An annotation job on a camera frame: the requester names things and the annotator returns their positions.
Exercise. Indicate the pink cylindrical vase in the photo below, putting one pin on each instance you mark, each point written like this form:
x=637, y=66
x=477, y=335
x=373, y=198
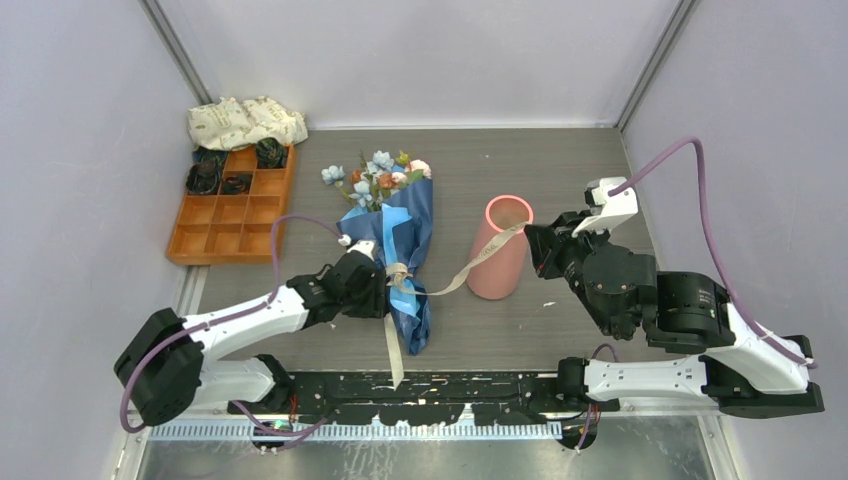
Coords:
x=502, y=244

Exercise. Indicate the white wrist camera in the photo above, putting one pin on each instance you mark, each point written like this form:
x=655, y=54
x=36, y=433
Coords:
x=611, y=202
x=365, y=247

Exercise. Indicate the dark rolled sock middle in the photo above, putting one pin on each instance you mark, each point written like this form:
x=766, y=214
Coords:
x=236, y=183

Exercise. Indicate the dark rolled sock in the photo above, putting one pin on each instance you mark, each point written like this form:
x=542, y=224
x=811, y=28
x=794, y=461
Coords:
x=236, y=183
x=271, y=154
x=203, y=178

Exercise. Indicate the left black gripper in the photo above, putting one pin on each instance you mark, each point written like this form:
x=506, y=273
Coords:
x=377, y=303

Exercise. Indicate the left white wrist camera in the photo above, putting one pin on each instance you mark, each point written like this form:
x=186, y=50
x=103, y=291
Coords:
x=365, y=247

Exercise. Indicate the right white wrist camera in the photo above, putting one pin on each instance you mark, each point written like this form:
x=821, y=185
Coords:
x=611, y=202

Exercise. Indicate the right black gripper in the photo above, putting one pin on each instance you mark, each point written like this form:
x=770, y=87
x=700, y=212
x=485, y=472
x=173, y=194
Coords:
x=545, y=241

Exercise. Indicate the flower bouquet blue paper wrap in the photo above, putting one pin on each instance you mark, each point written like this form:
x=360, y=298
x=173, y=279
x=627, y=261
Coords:
x=391, y=199

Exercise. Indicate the cream patterned cloth bag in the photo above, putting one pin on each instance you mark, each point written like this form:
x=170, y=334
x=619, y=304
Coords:
x=232, y=125

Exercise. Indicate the aluminium rail frame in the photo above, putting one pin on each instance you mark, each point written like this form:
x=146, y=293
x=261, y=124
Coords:
x=538, y=324

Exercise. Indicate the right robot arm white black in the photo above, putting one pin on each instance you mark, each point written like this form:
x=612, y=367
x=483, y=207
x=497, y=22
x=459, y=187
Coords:
x=716, y=355

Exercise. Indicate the dark rolled sock left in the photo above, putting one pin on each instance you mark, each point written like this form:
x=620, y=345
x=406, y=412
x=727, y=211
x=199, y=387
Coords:
x=203, y=178

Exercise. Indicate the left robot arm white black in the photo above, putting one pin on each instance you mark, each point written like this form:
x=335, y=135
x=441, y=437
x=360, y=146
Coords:
x=175, y=363

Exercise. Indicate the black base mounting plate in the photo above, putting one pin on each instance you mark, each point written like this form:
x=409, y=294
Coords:
x=504, y=398

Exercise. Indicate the dark rolled sock top right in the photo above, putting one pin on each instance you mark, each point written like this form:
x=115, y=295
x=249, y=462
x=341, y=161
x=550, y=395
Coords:
x=271, y=154

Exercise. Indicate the orange compartment tray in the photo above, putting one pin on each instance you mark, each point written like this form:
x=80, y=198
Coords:
x=233, y=229

